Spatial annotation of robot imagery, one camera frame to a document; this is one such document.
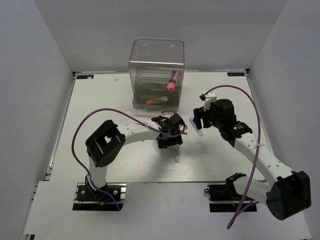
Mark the right corner blue label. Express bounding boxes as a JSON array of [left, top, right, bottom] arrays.
[[227, 72, 245, 77]]

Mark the left corner blue label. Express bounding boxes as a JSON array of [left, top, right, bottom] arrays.
[[76, 74, 94, 80]]

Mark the clear acrylic drawer organizer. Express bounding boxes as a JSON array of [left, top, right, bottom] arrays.
[[128, 37, 186, 111]]

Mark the pink glue stick tube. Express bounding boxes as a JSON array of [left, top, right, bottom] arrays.
[[166, 70, 179, 93]]

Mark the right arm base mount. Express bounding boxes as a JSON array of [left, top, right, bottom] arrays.
[[204, 172, 246, 213]]

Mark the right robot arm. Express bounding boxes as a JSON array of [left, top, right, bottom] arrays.
[[192, 99, 312, 221]]

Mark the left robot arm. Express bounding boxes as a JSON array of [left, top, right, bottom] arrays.
[[85, 113, 187, 201]]

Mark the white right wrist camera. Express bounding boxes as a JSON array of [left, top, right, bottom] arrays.
[[199, 90, 217, 112]]

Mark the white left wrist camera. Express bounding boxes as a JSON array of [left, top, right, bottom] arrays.
[[159, 111, 175, 118]]

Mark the orange capped highlighter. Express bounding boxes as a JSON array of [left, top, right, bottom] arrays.
[[146, 96, 168, 105]]

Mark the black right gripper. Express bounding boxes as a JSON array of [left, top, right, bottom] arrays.
[[193, 101, 224, 130]]

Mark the clear organizer top lid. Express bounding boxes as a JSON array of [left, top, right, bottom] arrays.
[[128, 38, 185, 72]]

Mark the blue capped highlighter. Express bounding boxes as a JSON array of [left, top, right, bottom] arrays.
[[189, 117, 204, 137]]

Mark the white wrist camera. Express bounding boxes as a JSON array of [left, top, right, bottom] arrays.
[[159, 111, 175, 118], [199, 90, 217, 112]]

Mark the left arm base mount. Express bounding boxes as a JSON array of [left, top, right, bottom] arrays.
[[72, 182, 126, 212]]

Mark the corner blue label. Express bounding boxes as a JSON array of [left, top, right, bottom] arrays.
[[76, 74, 94, 80], [227, 72, 245, 77]]

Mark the green capped highlighter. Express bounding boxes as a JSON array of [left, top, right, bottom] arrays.
[[170, 147, 179, 163]]

